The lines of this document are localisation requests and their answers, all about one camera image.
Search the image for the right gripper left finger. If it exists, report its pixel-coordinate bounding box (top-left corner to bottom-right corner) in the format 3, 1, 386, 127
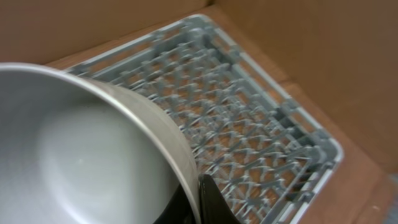
154, 185, 196, 224

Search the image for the grey dishwasher rack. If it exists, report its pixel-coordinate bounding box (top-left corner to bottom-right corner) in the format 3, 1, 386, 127
68, 14, 344, 223

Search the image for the grey bowl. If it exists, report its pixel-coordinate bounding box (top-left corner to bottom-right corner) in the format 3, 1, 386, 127
1, 63, 201, 223

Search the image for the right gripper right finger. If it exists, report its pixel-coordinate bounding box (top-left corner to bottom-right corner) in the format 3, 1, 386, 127
200, 174, 240, 224

